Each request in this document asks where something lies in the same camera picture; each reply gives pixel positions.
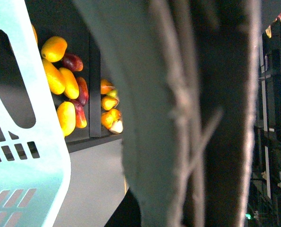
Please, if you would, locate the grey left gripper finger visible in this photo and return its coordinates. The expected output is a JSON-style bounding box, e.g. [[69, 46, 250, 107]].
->
[[74, 0, 281, 227]]

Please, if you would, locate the light blue plastic basket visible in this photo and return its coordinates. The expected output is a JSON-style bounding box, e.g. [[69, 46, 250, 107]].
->
[[0, 0, 71, 227]]

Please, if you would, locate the red mango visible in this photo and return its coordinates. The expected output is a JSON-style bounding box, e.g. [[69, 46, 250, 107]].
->
[[76, 77, 89, 106], [69, 99, 87, 129], [61, 53, 84, 72]]

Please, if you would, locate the yellow mango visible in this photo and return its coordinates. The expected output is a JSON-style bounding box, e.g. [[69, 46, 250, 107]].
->
[[59, 67, 79, 99], [57, 101, 76, 137], [42, 59, 65, 95], [41, 36, 68, 62]]

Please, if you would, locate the pale pear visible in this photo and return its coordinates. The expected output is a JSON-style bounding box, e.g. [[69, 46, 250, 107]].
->
[[109, 120, 123, 134]]

